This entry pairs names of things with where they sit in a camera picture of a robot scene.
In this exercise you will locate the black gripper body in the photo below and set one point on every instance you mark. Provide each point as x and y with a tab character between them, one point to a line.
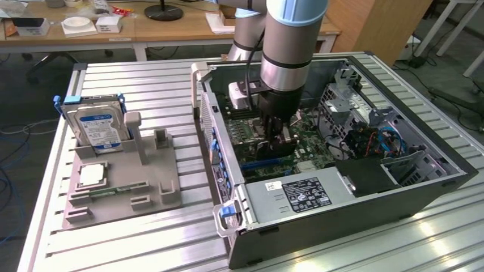
281	105

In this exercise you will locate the metal socket cover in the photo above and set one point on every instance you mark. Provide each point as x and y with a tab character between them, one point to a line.
294	117

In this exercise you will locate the green motherboard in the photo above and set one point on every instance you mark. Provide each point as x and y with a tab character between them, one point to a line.
313	136

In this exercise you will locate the blue expansion slot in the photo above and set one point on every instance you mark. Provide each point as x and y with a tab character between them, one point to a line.
260	166

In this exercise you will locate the metal disk bay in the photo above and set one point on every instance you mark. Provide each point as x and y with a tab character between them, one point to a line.
408	170
340	107

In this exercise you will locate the grey power supply unit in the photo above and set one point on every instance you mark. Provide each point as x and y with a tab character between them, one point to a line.
302	192

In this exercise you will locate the black plastic shroud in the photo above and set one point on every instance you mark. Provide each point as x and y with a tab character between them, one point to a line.
366	175

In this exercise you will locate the blue case latch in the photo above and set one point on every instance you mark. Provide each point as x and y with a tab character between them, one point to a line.
225	212

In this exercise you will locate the open black PC case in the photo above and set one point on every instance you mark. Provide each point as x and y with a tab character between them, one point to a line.
340	226

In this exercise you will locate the white papers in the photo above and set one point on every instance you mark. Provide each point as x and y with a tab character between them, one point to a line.
218	24

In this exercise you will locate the open cardboard box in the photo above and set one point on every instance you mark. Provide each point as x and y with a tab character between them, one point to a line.
228	15

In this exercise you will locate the wooden desk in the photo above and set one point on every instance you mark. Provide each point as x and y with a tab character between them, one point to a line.
181	31
74	39

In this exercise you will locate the wooden cabinet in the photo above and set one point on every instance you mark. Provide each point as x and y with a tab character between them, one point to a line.
377	28

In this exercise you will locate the black power adapter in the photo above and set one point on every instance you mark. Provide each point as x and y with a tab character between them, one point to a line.
414	62

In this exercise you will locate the hard disk in blue carrier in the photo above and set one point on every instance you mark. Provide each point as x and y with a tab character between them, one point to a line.
97	127

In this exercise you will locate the black round lamp base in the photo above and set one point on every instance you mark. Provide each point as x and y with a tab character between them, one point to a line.
162	12

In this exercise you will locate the green RAM stick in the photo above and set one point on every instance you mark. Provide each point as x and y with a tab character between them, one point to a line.
113	190

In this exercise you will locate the grey parts rack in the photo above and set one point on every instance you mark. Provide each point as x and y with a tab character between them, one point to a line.
120	204

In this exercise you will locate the silver CPU chip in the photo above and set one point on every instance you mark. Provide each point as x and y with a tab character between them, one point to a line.
92	173

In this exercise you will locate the red packet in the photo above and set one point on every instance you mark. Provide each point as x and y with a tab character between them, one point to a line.
122	12

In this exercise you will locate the white labelled box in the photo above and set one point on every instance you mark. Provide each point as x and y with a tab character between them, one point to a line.
109	24

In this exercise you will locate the white round holder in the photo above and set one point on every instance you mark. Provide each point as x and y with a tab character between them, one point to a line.
78	27

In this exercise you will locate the white tape roll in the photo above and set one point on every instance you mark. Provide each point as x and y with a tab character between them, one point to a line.
73	2

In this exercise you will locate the grey cylinder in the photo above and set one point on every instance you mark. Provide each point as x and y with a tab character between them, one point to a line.
54	3

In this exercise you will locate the black and white box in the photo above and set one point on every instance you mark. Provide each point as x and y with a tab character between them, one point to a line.
32	28

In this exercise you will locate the brown cardboard piece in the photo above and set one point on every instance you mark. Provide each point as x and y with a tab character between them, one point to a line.
6	31

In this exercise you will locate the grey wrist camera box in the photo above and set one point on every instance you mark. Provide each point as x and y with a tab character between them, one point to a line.
240	97

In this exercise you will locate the white table frame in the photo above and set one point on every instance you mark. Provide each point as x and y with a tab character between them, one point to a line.
452	31

